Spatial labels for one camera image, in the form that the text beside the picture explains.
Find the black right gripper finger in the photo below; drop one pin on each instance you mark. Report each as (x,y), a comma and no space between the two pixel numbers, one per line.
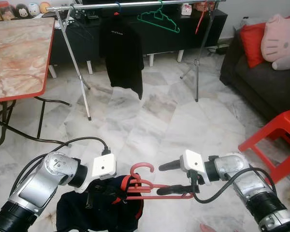
(176,190)
(171,166)

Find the salmon pink plastic hanger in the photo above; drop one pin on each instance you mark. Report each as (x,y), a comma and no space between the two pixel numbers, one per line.
(142,165)

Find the navy garment with red trim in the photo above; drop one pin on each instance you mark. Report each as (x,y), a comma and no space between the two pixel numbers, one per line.
(87,217)

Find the red plastic hanger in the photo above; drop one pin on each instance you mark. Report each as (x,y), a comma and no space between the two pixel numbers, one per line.
(200,20)

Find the green plastic hanger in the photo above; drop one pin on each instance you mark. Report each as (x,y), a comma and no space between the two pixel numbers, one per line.
(176,30)

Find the blue plastic hanger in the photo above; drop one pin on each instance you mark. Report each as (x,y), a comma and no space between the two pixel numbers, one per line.
(119,7)

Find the person's bare foot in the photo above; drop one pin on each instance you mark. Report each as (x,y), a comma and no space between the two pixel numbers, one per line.
(209,228)

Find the red plastic stool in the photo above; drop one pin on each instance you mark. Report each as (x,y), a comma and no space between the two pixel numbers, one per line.
(275,130)

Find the dark grey fabric sofa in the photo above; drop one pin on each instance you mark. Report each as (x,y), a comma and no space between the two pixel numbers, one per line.
(261,87)

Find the black shirt with red collar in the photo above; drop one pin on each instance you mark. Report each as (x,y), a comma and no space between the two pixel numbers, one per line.
(121,53)

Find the black TV cabinet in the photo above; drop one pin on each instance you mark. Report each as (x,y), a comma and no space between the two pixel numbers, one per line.
(183,41)

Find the black power strip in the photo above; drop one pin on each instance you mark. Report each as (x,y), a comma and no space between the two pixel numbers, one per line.
(221,49)

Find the red cushion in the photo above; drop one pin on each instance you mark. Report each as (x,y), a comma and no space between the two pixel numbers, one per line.
(251,43)

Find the grey Totoro plush pillow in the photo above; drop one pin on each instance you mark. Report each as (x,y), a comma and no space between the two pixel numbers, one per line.
(287,65)

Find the pink white tissue box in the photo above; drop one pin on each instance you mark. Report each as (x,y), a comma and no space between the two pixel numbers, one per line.
(186,9)

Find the side table with lace cloth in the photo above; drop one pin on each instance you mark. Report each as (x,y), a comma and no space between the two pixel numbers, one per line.
(246,21)

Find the pink cat face pillow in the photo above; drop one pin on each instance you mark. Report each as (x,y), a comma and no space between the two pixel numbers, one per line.
(280,38)

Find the silver metal clothes rack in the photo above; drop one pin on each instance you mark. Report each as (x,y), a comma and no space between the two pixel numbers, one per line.
(87,7)

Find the yellow red bear plush toy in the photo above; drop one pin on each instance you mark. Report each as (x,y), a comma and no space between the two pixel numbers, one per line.
(44,7)

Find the white blue duck plush toy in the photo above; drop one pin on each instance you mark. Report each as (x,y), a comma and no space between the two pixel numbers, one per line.
(34,8)

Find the jar with red lid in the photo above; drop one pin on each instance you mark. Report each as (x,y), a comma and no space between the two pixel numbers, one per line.
(5,10)

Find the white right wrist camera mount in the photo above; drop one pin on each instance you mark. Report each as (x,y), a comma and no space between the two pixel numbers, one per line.
(193,162)

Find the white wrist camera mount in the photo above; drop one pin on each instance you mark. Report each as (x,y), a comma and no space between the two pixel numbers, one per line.
(104,166)
(193,162)

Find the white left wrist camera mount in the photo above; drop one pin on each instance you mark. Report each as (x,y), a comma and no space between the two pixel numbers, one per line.
(104,166)

